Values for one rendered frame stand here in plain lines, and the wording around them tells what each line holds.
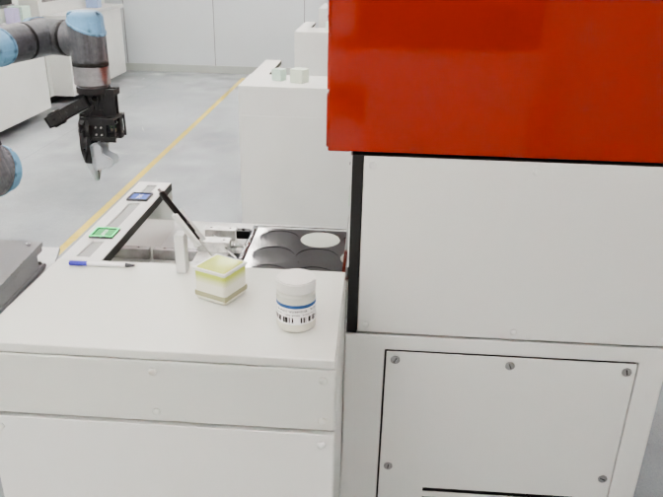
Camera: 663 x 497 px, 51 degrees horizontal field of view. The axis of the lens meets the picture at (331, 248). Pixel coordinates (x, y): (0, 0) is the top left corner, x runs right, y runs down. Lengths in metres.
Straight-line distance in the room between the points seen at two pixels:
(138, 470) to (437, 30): 0.97
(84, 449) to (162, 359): 0.25
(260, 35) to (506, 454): 8.33
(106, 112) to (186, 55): 8.28
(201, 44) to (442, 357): 8.50
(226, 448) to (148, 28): 8.91
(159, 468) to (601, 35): 1.12
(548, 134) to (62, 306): 0.97
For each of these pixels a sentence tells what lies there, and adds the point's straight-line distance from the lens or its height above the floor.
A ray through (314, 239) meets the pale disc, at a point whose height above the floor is 0.90.
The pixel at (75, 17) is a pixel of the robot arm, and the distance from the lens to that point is 1.57.
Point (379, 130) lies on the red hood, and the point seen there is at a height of 1.27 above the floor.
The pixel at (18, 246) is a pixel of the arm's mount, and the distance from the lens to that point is 1.90.
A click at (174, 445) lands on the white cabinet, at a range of 1.31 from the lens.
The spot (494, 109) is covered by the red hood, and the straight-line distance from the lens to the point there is 1.37.
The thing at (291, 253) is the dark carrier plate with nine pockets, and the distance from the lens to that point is 1.70.
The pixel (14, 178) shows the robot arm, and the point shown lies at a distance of 1.91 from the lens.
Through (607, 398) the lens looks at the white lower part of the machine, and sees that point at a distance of 1.69.
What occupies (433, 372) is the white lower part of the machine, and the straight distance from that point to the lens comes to 1.58.
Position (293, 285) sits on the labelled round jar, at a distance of 1.19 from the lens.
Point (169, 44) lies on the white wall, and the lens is 9.91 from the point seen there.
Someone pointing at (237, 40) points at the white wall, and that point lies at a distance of 9.68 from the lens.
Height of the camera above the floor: 1.59
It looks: 23 degrees down
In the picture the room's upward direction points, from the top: 1 degrees clockwise
